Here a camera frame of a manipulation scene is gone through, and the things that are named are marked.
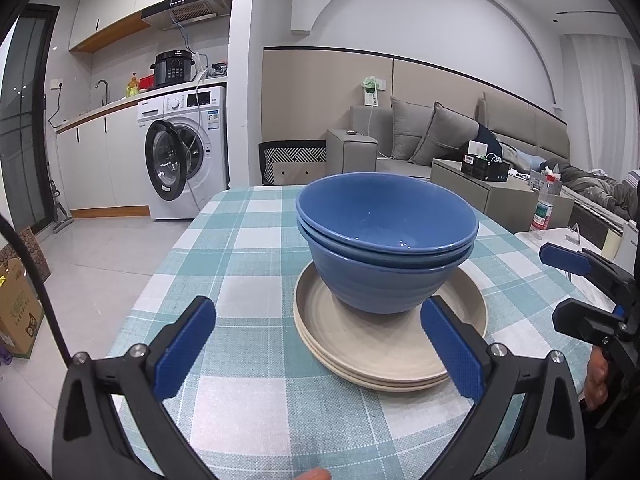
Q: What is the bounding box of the left hand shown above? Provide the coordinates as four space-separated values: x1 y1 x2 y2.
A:
294 467 331 480

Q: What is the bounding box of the grey sofa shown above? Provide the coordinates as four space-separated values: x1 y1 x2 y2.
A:
326 93 570 179

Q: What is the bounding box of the large beige plate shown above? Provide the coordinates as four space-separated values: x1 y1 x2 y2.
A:
300 336 449 393

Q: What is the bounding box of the grey cabinet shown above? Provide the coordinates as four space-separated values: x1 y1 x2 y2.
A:
430 157 575 234

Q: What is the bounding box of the black pressure cooker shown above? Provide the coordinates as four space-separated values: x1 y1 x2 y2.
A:
150 50 194 89

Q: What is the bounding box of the kitchen faucet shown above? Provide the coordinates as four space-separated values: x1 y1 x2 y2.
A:
94 79 111 106

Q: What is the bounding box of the cardboard box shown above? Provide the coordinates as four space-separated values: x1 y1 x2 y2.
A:
0 245 44 359

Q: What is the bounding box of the black range hood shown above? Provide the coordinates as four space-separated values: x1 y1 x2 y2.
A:
141 0 231 30

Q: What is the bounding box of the white washing machine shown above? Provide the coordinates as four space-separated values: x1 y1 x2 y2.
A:
137 86 229 221

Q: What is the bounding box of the plastic water bottle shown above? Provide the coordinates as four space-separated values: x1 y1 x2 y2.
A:
529 174 560 240

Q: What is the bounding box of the grey cushion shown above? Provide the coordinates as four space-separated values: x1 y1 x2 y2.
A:
410 102 480 166

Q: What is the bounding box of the black cable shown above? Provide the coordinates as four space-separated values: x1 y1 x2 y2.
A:
0 213 74 369

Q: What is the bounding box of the large blue bowl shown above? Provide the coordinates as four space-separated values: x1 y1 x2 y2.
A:
308 240 474 314

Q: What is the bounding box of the right hand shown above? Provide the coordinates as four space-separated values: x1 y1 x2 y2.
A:
584 347 608 411

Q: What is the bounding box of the black box with cables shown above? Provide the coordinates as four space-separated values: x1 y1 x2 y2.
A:
461 141 510 182

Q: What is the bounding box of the teal checked tablecloth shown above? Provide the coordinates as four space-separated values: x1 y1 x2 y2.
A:
106 185 614 480

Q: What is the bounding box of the wall power strip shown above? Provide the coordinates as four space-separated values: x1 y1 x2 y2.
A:
361 76 386 107

